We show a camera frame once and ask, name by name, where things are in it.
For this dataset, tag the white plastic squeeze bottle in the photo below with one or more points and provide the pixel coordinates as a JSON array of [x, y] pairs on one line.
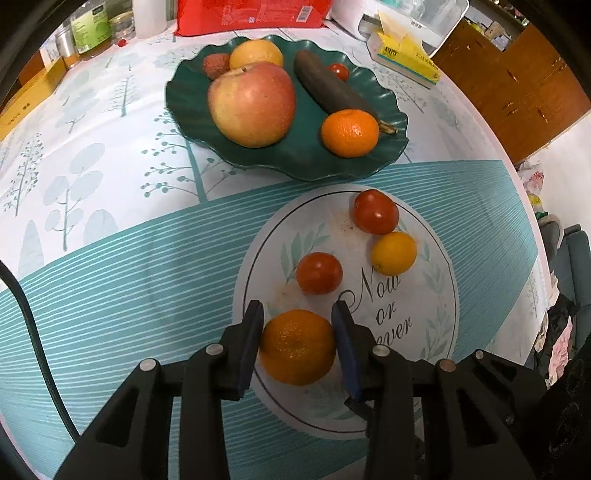
[[149, 17]]

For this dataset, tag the tree pattern tablecloth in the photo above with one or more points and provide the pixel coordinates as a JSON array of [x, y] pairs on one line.
[[102, 155]]

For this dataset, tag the small metal tin can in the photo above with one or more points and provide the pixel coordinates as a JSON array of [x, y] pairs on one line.
[[66, 46]]

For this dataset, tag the white round printed placemat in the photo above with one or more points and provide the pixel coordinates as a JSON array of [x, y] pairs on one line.
[[416, 314]]

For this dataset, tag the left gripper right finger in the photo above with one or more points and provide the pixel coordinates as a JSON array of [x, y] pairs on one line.
[[354, 344]]

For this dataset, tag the yellow lemon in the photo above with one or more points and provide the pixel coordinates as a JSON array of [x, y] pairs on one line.
[[255, 51]]

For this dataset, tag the wooden cabinet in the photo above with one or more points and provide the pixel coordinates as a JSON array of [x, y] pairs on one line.
[[527, 93]]

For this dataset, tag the small orange mandarin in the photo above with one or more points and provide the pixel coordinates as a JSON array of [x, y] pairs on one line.
[[350, 133]]

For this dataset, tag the teal striped table runner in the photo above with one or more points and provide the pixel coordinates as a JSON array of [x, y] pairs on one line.
[[164, 289]]

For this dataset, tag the large orange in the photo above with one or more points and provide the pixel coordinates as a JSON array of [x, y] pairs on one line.
[[297, 347]]

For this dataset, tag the small yellow kumquat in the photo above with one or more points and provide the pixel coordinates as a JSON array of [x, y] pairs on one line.
[[394, 254]]

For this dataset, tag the red cherry tomato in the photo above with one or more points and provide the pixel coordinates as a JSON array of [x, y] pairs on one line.
[[340, 70], [319, 273], [375, 212]]

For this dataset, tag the yellow tissue pack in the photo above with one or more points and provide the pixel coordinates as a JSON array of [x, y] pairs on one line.
[[395, 47]]

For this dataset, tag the green label glass bottle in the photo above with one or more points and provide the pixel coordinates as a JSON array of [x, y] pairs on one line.
[[91, 29]]

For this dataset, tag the white clear storage box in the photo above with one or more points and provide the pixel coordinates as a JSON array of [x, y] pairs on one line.
[[431, 21]]

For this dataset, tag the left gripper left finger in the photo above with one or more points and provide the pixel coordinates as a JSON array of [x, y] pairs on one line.
[[241, 344]]

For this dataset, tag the red paper cup package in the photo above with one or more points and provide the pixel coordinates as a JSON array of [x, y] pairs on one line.
[[201, 17]]

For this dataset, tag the small glass jar gold lid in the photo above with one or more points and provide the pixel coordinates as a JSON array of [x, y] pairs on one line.
[[122, 26]]

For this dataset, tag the yellow cardboard box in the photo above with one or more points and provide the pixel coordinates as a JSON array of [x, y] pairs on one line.
[[32, 94]]

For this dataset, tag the large red apple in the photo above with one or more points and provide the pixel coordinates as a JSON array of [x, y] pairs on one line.
[[253, 105]]

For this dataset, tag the dark overripe banana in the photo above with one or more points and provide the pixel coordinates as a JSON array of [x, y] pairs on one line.
[[330, 92]]

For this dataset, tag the dark green wavy plate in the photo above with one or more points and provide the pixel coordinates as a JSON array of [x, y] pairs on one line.
[[300, 155]]

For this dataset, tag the red lychee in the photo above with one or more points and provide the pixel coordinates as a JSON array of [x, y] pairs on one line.
[[215, 65]]

